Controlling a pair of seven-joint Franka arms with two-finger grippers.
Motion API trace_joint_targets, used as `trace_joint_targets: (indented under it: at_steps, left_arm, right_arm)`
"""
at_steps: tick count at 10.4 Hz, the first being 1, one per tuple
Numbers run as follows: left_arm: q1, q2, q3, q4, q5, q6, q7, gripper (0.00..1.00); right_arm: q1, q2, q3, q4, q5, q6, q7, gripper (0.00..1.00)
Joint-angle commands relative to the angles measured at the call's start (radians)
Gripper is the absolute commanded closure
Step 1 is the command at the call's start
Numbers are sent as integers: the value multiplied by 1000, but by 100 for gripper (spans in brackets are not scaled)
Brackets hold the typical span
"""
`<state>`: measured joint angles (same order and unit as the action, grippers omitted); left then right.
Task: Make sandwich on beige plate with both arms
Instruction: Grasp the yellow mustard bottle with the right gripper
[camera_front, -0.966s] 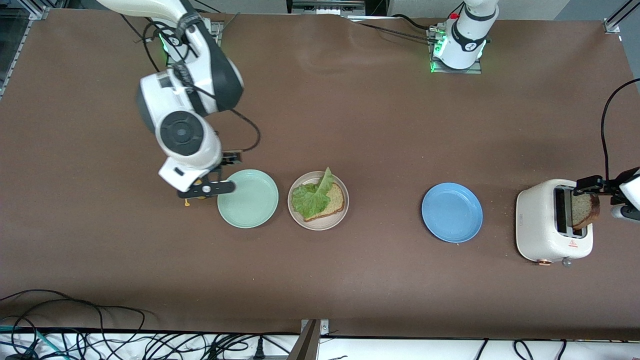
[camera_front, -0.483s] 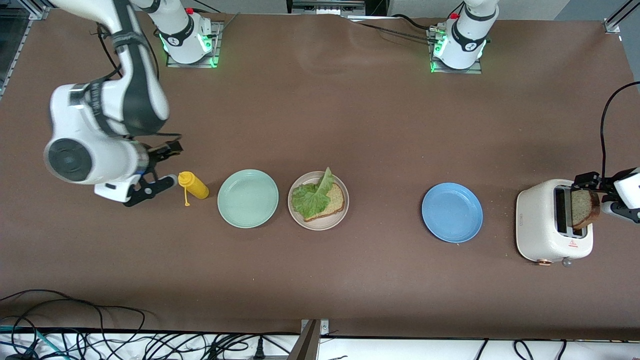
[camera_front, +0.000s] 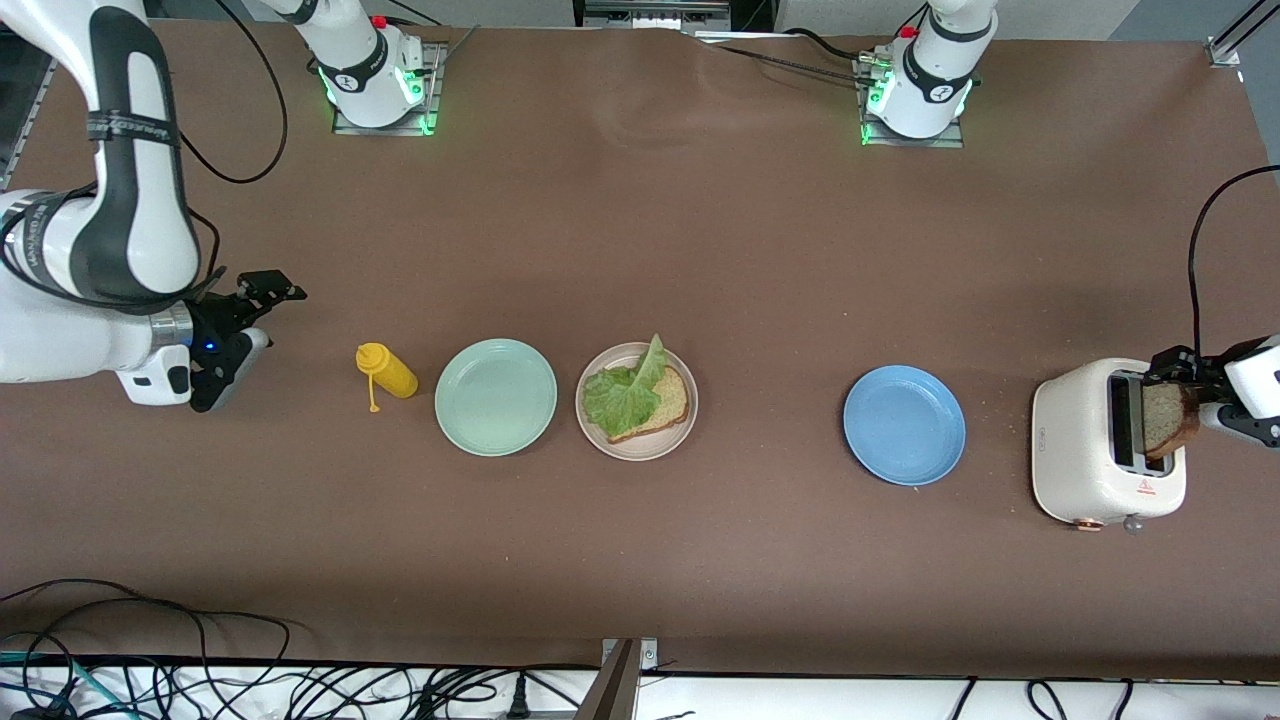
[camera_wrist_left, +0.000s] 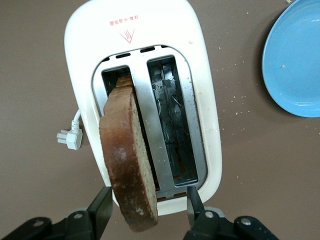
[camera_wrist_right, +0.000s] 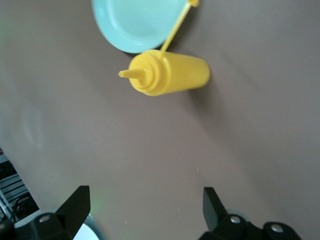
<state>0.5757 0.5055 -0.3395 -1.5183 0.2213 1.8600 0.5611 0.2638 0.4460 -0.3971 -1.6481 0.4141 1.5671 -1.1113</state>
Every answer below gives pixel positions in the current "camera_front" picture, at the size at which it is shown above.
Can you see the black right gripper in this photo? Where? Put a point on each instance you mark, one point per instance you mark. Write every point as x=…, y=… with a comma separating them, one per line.
x=214, y=320

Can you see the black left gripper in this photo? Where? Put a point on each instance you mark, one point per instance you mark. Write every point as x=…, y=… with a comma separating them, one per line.
x=1203, y=379

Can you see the brown bread slice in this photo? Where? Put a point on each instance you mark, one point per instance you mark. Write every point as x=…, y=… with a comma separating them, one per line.
x=668, y=405
x=1165, y=425

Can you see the yellow mustard squeeze bottle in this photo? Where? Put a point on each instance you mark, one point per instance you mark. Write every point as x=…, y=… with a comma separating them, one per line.
x=392, y=375

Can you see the green lettuce leaf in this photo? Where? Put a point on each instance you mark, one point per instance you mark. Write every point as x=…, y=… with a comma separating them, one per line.
x=620, y=400

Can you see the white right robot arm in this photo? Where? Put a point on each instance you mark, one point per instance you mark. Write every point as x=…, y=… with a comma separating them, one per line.
x=130, y=200

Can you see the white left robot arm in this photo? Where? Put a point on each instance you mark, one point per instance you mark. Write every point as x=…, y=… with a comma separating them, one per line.
x=935, y=70

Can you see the mint green plate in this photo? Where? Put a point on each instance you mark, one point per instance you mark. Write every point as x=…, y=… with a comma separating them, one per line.
x=495, y=398

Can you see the blue plate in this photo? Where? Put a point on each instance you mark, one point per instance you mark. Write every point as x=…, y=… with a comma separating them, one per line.
x=904, y=425

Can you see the beige plate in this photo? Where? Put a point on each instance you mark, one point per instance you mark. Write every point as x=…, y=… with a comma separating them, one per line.
x=660, y=447

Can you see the white toaster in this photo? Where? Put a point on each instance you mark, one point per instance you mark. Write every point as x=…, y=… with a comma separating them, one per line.
x=1075, y=450

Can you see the black metal stand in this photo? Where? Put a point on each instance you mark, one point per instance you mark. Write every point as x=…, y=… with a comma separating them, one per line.
x=650, y=12

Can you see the black power plug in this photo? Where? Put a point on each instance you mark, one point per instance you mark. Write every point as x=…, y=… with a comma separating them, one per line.
x=518, y=700

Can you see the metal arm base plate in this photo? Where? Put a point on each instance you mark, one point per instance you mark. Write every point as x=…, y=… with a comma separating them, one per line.
x=385, y=130
x=915, y=142

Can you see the aluminium frame profile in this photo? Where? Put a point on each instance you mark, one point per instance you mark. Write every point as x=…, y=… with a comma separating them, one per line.
x=1225, y=50

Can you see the grey metal table bracket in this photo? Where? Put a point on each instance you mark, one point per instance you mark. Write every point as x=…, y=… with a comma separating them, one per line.
x=615, y=690

